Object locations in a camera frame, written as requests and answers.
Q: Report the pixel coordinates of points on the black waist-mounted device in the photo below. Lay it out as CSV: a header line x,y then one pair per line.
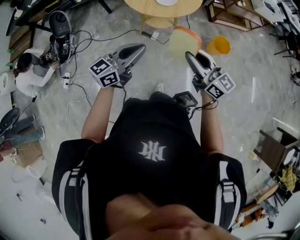
x,y
185,99

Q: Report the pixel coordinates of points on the white power adapter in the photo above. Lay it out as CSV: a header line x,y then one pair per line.
x,y
155,35

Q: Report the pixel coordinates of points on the person's right white shoe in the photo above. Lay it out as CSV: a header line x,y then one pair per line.
x,y
159,87

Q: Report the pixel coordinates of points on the white power strip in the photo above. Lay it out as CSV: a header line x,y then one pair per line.
x,y
67,80

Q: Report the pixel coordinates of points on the large cardboard box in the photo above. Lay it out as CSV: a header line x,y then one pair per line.
x,y
30,152

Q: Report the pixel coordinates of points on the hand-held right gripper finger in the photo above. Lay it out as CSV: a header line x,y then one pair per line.
x,y
193,64
209,59

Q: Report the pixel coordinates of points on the bread slice with brown crust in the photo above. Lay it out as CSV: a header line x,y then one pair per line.
x,y
182,42

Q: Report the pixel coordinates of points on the yellow plastic bucket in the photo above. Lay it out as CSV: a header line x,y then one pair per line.
x,y
219,45

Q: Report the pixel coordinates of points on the round wooden table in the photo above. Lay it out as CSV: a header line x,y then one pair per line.
x,y
145,9

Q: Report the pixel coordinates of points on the small cream bottle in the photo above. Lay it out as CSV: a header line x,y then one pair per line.
x,y
252,155

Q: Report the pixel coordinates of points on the yellow checked cloth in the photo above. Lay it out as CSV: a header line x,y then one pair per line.
x,y
288,179

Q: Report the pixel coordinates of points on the black desk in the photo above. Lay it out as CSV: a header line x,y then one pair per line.
x,y
30,14

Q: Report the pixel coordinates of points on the black electronics pack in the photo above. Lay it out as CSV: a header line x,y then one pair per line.
x,y
63,49

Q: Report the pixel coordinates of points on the person's left forearm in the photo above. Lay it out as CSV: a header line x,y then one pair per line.
x,y
98,112

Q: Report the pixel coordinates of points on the person's black shirt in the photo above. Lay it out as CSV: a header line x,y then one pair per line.
x,y
150,126

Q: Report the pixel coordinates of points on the dark wooden stool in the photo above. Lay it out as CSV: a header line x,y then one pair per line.
x,y
272,150

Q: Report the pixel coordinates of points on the white foam roll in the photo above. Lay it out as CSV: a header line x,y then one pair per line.
x,y
30,170

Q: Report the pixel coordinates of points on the person's black trousers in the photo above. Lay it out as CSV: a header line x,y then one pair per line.
x,y
161,96

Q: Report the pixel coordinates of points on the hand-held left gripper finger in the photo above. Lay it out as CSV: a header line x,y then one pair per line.
x,y
131,45
137,57

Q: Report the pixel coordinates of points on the gray dome-shaped device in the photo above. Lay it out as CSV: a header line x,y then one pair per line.
x,y
10,118
58,23

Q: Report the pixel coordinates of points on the person's face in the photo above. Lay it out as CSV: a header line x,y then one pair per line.
x,y
164,222

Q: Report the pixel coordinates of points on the orange box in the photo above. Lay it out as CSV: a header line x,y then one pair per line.
x,y
250,215

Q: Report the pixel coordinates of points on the person's right forearm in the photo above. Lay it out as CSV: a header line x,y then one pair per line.
x,y
211,126

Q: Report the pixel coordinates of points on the white desk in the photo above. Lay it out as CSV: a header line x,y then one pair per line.
x,y
264,9

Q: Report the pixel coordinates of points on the light wooden board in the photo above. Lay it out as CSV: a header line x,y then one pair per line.
x,y
267,195

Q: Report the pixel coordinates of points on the white foam block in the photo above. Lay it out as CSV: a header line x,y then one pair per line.
x,y
47,194

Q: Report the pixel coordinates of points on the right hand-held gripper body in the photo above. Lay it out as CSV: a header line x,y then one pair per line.
x,y
220,86

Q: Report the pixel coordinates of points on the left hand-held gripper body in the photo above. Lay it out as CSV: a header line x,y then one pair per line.
x,y
106,75

